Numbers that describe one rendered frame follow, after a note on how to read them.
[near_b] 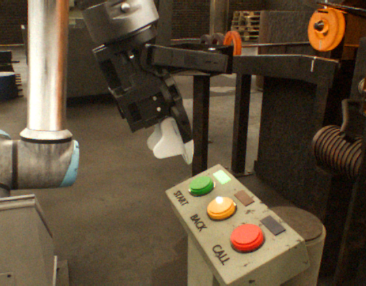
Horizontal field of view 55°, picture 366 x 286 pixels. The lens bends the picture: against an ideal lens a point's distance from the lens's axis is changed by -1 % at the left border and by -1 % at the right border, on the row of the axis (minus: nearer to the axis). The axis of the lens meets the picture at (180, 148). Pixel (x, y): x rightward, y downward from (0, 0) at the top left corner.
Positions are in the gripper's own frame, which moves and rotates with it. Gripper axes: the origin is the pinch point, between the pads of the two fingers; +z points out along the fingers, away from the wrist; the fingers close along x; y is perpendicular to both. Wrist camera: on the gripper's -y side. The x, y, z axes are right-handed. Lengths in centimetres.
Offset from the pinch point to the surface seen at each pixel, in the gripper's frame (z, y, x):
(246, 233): 5.7, 0.1, 14.9
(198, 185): 5.6, 0.7, 0.4
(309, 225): 20.6, -14.4, 5.3
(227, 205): 5.7, -0.6, 8.4
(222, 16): 106, -335, -709
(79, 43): 6, -4, -294
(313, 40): 15, -73, -64
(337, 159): 37, -46, -26
